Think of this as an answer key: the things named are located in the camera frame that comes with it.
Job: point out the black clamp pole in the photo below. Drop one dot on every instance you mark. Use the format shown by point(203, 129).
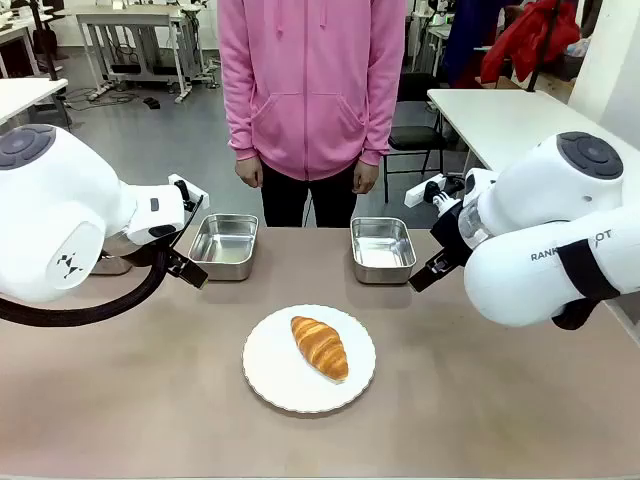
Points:
point(542, 45)

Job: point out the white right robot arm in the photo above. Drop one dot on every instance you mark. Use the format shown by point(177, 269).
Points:
point(550, 240)

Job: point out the black folding chair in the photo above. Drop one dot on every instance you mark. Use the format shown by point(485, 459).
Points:
point(417, 135)

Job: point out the golden croissant bread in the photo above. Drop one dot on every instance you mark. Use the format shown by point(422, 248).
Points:
point(320, 345)

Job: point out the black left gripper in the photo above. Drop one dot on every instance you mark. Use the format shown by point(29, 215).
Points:
point(175, 262)

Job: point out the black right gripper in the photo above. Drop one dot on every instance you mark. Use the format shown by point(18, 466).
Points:
point(450, 235)

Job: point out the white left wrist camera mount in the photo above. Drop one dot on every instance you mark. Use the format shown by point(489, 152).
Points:
point(196, 190)

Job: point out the grey metal-frame workbench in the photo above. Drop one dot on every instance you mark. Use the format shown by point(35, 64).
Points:
point(140, 30)

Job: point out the white side table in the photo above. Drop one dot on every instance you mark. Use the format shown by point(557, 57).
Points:
point(490, 120)

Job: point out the black floor pedal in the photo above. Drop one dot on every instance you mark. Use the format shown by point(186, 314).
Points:
point(151, 103)

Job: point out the person's right hand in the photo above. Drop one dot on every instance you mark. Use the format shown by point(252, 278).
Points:
point(249, 172)

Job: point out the black trousers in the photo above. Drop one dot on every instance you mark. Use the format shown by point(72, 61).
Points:
point(300, 200)

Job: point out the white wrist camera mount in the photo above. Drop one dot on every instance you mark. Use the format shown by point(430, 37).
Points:
point(416, 192)
point(196, 190)

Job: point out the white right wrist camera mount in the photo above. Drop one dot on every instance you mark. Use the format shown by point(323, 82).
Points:
point(416, 192)

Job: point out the red jacket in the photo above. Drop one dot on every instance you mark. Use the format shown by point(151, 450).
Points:
point(530, 35)

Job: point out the pink hoodie torso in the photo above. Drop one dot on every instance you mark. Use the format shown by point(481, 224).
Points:
point(310, 85)

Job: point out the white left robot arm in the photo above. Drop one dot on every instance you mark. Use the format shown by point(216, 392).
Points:
point(50, 200)

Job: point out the blue cloth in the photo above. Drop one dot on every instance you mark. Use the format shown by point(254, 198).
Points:
point(465, 40)

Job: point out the person's left hand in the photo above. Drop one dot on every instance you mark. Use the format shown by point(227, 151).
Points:
point(364, 177)

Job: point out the white desk with black pole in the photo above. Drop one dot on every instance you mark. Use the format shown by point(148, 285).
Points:
point(25, 97)

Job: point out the steel rectangular container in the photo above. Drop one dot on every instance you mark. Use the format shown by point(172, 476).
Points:
point(382, 247)
point(112, 265)
point(225, 245)

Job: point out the white scalloped plate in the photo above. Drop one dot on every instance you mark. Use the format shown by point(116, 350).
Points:
point(280, 370)

